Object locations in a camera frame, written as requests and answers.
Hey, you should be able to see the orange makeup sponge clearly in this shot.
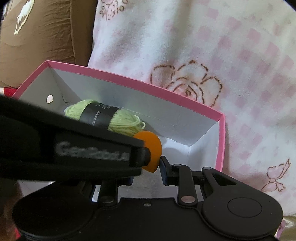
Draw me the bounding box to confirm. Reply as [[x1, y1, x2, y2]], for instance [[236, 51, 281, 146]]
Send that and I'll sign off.
[[133, 131, 162, 173]]

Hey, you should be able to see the green yarn ball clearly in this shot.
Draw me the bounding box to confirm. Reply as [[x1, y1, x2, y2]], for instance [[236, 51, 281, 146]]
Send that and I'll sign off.
[[64, 99, 145, 137]]

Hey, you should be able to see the pink checked pillow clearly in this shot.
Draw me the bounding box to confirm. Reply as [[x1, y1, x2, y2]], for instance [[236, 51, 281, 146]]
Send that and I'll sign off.
[[88, 1, 295, 215]]

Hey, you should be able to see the pink cardboard box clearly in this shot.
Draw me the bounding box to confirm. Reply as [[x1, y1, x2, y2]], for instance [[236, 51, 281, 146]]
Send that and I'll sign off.
[[10, 60, 226, 202]]

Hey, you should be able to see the bear print bed blanket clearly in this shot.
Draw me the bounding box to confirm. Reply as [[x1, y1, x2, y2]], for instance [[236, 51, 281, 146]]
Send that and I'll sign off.
[[0, 87, 18, 98]]

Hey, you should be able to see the brown pillow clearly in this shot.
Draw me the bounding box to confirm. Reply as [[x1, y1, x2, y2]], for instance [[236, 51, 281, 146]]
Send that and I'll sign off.
[[1, 1, 97, 88]]

